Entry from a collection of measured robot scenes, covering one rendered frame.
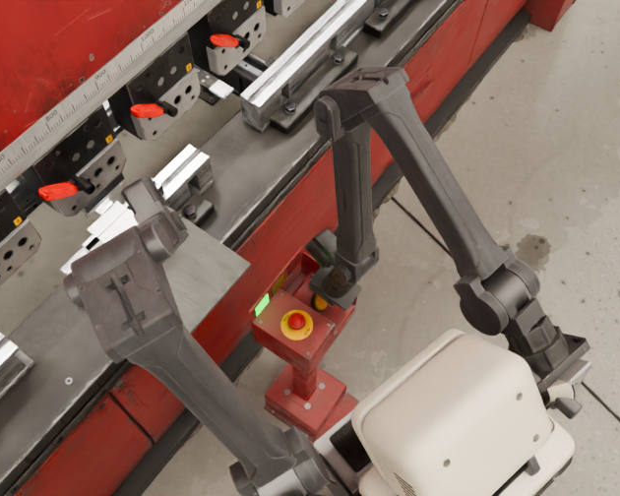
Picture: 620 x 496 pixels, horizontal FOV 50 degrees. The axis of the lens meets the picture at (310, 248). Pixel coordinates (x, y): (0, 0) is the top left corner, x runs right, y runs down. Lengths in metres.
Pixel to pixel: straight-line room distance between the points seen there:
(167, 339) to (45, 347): 0.82
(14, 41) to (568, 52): 2.64
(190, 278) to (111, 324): 0.66
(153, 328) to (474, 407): 0.39
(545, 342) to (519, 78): 2.14
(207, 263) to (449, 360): 0.60
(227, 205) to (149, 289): 0.89
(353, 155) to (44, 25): 0.48
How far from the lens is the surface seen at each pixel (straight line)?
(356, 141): 1.06
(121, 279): 0.68
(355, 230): 1.19
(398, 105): 0.97
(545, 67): 3.16
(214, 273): 1.31
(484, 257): 1.01
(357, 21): 1.83
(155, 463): 2.20
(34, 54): 0.99
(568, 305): 2.54
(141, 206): 1.14
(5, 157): 1.05
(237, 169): 1.58
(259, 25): 1.38
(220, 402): 0.75
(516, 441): 0.89
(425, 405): 0.84
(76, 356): 1.44
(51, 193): 1.09
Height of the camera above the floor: 2.17
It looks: 62 degrees down
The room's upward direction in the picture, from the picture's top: 1 degrees clockwise
